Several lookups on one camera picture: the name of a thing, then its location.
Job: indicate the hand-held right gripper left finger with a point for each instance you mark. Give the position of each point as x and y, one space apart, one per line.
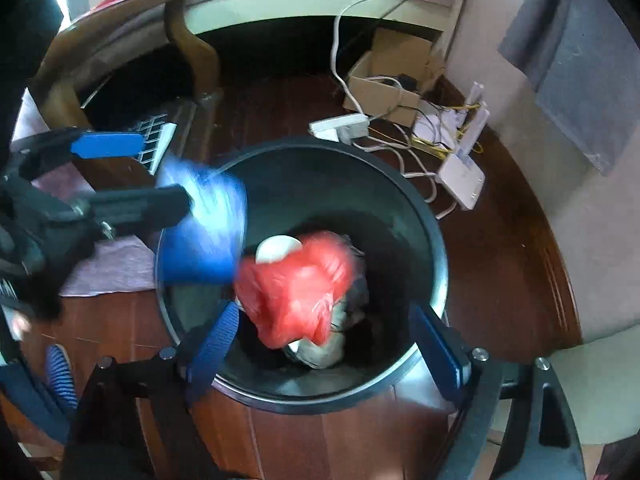
217 340

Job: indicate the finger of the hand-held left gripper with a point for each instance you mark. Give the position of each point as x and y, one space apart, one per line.
140 207
107 144

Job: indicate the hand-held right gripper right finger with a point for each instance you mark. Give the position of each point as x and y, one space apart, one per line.
440 355

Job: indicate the white blue snack packet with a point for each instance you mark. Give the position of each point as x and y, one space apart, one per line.
205 255

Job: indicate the red plastic bag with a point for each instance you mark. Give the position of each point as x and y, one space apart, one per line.
295 285

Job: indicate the white paper cup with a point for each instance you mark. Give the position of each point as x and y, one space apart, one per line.
275 250

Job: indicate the black trash bin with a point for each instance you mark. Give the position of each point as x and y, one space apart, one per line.
320 185

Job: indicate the person's left hand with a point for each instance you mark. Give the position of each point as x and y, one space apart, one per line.
19 326

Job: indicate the pink tablecloth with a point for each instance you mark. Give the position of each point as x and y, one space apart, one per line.
115 265

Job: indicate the wooden chair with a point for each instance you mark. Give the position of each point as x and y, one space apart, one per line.
195 55

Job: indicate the blue striped slipper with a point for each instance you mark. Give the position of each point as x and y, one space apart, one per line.
60 370

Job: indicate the dark blue trouser leg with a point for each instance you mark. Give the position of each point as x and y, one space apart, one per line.
30 405

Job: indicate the white router with antennas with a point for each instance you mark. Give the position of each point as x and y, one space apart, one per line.
462 180

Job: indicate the cream bed with red headboard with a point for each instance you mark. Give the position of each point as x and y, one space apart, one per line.
280 10

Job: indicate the white power strip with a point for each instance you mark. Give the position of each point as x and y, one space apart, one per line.
345 125

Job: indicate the small open cardboard box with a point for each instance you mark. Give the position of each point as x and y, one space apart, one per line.
380 97

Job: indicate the black power adapter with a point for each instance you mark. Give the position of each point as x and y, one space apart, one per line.
407 81

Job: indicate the grey curtain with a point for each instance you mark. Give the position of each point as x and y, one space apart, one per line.
575 60

